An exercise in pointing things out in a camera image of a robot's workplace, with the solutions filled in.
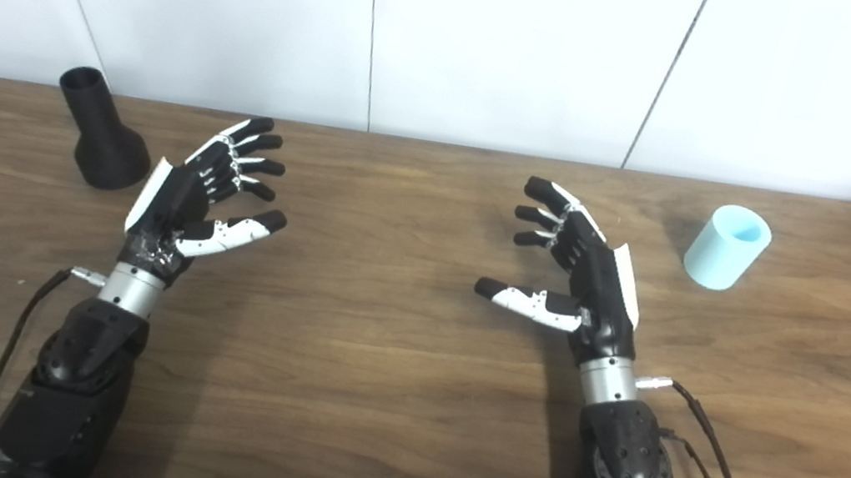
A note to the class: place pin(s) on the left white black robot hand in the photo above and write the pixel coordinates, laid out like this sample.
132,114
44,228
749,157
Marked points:
170,201

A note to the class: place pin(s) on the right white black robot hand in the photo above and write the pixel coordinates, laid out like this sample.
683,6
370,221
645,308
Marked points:
603,291

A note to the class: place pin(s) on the black funnel-shaped nozzle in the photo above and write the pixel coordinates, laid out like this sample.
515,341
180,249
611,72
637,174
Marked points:
106,149

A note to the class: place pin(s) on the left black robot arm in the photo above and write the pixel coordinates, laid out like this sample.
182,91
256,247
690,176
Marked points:
74,389

